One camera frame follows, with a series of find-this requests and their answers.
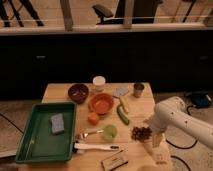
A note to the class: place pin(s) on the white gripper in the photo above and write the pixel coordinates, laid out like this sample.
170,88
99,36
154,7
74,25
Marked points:
158,127

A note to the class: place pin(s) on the dark red grape bunch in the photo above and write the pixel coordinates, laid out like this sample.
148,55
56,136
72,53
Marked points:
141,133

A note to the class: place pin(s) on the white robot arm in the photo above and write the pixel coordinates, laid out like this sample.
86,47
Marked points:
172,112

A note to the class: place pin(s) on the orange red bowl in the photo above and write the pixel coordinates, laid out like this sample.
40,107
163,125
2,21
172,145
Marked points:
101,103

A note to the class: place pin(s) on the dark maroon bowl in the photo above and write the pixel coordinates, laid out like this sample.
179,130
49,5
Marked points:
78,93

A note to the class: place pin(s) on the green cucumber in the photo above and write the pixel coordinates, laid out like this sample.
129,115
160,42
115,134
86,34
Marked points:
122,116

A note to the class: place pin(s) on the wooden table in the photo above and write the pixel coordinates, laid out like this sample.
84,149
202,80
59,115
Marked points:
139,154

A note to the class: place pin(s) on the light green measuring cup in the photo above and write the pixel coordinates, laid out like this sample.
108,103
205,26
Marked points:
109,132

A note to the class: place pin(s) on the yellow corn cob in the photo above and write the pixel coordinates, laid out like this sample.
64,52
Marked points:
124,104

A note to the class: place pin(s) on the small wooden box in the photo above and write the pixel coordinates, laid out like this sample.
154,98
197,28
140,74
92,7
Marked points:
113,162

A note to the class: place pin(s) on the metal cup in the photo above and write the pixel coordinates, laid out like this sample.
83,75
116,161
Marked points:
138,89

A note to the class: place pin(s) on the silver fork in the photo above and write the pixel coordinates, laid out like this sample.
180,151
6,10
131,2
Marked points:
83,135

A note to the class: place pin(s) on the white cup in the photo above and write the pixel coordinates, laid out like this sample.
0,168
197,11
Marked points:
99,82

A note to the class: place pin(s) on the blue grey sponge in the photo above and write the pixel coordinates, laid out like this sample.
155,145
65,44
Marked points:
57,123

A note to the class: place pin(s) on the green plastic tray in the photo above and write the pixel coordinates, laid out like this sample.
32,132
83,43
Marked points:
39,144

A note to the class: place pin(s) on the black office chair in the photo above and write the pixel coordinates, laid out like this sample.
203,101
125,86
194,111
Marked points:
144,12

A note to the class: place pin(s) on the white handled knife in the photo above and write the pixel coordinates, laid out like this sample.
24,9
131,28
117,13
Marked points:
84,146

